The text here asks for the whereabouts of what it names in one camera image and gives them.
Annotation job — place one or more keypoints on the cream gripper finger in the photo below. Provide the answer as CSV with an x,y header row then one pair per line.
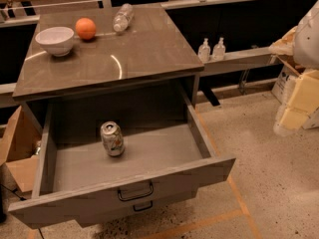
x,y
300,100

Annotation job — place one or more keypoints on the silver 7up soda can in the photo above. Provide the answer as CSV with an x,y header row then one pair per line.
x,y
112,138

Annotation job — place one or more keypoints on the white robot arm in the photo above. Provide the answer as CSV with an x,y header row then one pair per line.
x,y
306,47

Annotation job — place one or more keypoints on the open grey top drawer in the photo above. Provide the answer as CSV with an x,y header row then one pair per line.
x,y
78,181

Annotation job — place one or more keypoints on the grey cabinet counter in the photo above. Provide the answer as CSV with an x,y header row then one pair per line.
x,y
146,76

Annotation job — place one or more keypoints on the corovan cardboard box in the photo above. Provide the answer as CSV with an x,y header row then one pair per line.
x,y
290,69

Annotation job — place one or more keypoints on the grey metal railing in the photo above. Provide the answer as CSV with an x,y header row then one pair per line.
x,y
247,25

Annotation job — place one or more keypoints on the right clear sanitizer bottle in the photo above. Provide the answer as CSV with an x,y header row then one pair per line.
x,y
218,50

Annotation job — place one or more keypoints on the clear sanitizer bottle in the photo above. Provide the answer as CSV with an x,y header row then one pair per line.
x,y
218,50
204,51

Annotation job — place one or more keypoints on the left clear sanitizer bottle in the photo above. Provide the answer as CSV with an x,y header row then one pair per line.
x,y
204,51

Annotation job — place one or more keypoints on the clear plastic water bottle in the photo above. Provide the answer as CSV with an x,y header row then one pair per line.
x,y
123,18

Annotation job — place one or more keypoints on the orange fruit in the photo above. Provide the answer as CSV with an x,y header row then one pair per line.
x,y
86,28

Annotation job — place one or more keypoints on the white ceramic bowl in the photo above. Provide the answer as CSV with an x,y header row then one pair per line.
x,y
56,41

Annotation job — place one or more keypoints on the brown cardboard box left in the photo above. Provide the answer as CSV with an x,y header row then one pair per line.
x,y
17,150

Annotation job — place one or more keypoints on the black top drawer handle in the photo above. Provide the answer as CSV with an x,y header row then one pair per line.
x,y
135,191

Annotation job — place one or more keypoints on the black drawer handle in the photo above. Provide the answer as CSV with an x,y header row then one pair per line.
x,y
135,191
143,206

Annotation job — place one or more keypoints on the black lower drawer handle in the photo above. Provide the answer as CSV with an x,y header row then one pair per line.
x,y
143,206

